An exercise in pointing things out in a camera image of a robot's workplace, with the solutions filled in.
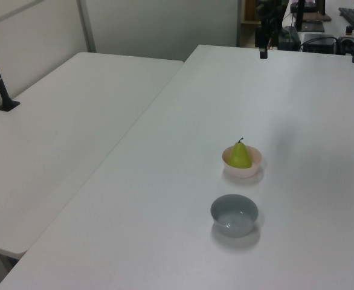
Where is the black keyboard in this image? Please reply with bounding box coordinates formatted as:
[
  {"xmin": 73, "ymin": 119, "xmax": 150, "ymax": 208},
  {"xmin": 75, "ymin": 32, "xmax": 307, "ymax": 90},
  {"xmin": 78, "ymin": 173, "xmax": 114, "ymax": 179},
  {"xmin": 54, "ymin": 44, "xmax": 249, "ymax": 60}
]
[{"xmin": 338, "ymin": 7, "xmax": 354, "ymax": 31}]

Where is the pink bowl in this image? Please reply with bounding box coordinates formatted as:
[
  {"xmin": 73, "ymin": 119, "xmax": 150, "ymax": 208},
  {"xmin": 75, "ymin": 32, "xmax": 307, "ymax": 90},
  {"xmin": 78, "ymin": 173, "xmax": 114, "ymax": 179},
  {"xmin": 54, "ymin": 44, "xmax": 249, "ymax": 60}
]
[{"xmin": 221, "ymin": 145, "xmax": 263, "ymax": 178}]

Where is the black equipment box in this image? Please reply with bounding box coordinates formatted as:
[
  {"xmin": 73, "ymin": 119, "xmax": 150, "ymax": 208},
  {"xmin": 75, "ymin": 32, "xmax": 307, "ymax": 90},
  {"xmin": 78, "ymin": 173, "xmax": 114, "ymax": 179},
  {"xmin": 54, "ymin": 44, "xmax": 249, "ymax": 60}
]
[{"xmin": 303, "ymin": 33, "xmax": 338, "ymax": 54}]

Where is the wooden shelf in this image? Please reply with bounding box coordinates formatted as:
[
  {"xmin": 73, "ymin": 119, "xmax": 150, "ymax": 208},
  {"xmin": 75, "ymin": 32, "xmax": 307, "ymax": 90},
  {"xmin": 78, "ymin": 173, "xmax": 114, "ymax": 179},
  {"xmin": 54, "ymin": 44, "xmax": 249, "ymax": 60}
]
[{"xmin": 240, "ymin": 0, "xmax": 261, "ymax": 25}]

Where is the grey bowl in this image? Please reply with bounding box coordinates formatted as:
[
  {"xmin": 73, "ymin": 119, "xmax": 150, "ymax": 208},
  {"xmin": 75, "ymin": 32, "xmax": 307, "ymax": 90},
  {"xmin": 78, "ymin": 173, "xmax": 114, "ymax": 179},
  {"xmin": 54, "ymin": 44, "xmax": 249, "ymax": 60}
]
[{"xmin": 210, "ymin": 193, "xmax": 259, "ymax": 238}]

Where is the black bag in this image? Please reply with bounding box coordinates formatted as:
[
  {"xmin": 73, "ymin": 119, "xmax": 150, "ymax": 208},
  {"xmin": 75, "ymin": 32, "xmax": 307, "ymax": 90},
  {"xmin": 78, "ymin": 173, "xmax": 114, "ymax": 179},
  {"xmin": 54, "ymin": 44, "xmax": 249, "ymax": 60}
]
[{"xmin": 278, "ymin": 26, "xmax": 301, "ymax": 51}]

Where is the white side table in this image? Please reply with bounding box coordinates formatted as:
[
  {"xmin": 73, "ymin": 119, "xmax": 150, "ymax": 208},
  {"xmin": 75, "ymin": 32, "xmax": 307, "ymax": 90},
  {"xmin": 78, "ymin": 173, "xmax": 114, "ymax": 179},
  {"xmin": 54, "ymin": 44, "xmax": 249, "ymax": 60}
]
[{"xmin": 0, "ymin": 51, "xmax": 185, "ymax": 260}]

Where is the robot gripper body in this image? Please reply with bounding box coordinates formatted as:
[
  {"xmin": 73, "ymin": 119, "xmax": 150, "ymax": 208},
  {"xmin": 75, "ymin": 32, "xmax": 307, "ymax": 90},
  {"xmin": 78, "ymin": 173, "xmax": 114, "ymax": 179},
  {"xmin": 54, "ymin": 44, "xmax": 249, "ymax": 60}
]
[{"xmin": 254, "ymin": 27, "xmax": 271, "ymax": 49}]

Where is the black flat laptop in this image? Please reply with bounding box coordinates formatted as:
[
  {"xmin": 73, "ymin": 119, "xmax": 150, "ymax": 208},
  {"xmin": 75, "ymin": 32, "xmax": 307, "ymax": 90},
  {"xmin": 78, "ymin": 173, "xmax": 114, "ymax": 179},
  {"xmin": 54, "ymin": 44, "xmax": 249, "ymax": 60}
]
[{"xmin": 299, "ymin": 20, "xmax": 325, "ymax": 33}]

